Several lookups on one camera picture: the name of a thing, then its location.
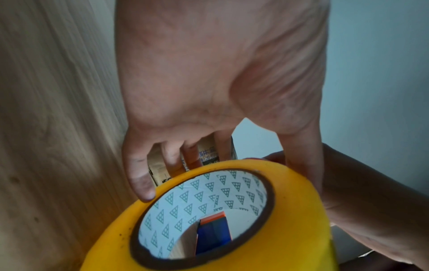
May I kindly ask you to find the yellow packing tape roll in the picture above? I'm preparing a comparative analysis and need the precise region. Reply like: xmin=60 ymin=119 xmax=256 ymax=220
xmin=80 ymin=158 xmax=338 ymax=271

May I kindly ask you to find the person's right hand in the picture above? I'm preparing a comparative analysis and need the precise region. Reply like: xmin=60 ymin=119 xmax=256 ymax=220
xmin=261 ymin=142 xmax=379 ymax=213

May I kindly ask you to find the person's right forearm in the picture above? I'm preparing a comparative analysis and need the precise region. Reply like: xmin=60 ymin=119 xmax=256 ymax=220
xmin=322 ymin=173 xmax=429 ymax=265

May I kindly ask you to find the brown cardboard box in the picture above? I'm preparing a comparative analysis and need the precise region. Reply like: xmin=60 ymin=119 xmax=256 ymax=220
xmin=147 ymin=134 xmax=239 ymax=186

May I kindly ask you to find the person's left hand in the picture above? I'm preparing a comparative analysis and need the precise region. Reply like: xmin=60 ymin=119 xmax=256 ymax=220
xmin=115 ymin=0 xmax=331 ymax=203

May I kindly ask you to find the blue and orange tool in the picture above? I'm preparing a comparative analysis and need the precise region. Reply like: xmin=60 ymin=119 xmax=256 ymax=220
xmin=195 ymin=212 xmax=233 ymax=256

